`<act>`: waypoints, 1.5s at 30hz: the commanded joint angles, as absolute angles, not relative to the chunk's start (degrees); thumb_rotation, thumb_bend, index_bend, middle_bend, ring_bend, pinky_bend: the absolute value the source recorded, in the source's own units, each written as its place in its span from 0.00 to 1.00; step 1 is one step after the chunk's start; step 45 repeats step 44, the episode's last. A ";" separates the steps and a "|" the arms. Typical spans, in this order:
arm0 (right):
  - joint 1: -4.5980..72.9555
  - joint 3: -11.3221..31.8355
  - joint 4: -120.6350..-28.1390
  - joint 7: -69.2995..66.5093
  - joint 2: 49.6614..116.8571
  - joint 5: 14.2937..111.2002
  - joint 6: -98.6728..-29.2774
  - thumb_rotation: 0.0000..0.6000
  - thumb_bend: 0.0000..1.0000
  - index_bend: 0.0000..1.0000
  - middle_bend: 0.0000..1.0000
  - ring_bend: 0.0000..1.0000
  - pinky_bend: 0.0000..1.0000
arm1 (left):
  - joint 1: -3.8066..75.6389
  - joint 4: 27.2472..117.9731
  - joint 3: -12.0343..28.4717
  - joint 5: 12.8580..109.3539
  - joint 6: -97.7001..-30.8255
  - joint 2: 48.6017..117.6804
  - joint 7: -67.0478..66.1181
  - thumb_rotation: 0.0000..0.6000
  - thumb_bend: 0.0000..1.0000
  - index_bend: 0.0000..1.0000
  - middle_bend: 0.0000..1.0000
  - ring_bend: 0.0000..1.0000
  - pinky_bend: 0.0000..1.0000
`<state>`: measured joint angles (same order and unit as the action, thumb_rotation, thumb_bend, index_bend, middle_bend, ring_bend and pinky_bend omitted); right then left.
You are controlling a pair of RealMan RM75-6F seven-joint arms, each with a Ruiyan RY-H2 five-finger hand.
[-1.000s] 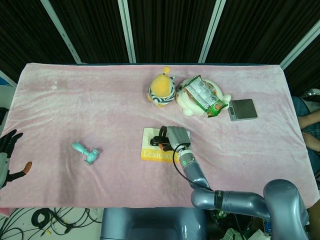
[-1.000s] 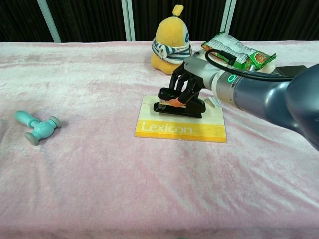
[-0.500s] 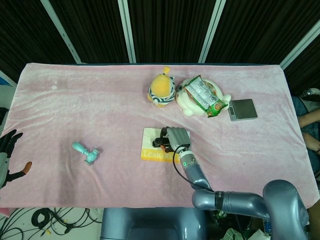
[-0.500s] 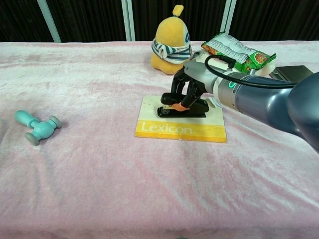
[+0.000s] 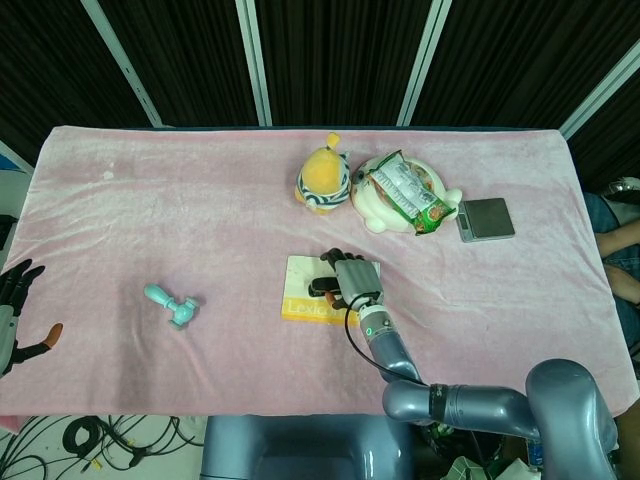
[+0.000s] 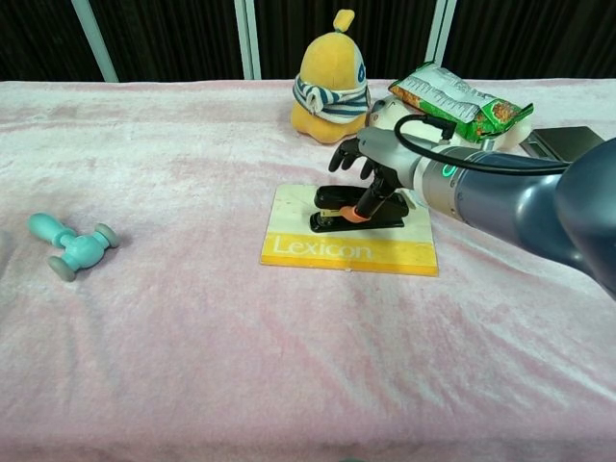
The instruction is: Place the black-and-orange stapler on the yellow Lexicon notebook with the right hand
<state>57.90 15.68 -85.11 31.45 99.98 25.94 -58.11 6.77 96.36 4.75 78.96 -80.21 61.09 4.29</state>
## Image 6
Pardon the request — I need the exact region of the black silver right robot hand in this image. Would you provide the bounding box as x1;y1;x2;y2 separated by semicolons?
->
327;126;421;225

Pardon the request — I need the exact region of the black stapler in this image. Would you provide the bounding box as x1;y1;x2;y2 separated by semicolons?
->
307;184;418;234

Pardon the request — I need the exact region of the yellow white Lexicon book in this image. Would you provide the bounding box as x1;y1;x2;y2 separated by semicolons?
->
259;183;441;278

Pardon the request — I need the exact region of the white seal plush toy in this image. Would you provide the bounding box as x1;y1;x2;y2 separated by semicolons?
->
365;94;533;155

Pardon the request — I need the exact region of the green snack bag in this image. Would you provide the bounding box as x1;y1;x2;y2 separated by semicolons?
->
387;62;535;144

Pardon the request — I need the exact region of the yellow plush toy striped scarf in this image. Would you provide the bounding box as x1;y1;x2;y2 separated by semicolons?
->
289;8;372;146

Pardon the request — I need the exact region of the silver digital scale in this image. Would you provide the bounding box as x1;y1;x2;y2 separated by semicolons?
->
518;125;605;163

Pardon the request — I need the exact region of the black curtain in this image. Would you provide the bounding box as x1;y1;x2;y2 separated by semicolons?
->
0;0;616;84

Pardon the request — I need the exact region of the pink fleece table cloth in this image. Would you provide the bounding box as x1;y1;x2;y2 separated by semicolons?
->
0;78;616;462

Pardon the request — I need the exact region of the teal toy hammer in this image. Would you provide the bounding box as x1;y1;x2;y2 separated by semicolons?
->
26;212;120;283

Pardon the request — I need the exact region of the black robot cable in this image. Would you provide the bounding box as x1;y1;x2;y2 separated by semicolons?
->
394;113;575;175

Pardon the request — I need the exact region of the white frame post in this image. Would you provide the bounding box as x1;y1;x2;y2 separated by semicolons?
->
70;0;119;84
423;0;457;74
233;0;264;81

